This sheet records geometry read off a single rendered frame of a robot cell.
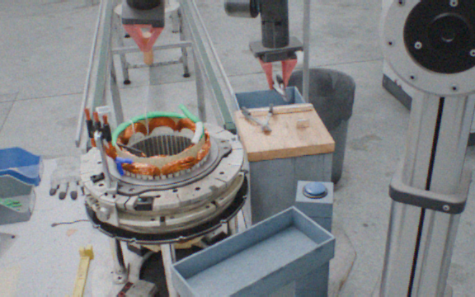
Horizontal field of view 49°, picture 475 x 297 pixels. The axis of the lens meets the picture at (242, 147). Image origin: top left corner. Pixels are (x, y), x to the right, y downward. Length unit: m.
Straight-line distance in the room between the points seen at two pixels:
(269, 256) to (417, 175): 0.28
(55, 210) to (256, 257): 0.77
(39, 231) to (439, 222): 1.01
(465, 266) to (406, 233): 1.67
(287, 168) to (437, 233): 0.41
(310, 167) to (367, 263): 1.32
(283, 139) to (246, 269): 0.36
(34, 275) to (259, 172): 0.58
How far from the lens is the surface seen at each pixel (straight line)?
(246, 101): 1.38
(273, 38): 1.06
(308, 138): 1.14
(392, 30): 0.65
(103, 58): 2.62
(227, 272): 0.87
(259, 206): 1.18
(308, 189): 1.02
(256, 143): 1.12
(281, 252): 0.90
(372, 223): 2.65
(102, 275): 1.24
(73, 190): 1.55
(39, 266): 1.36
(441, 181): 0.80
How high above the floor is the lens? 1.62
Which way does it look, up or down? 30 degrees down
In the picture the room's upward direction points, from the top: 3 degrees counter-clockwise
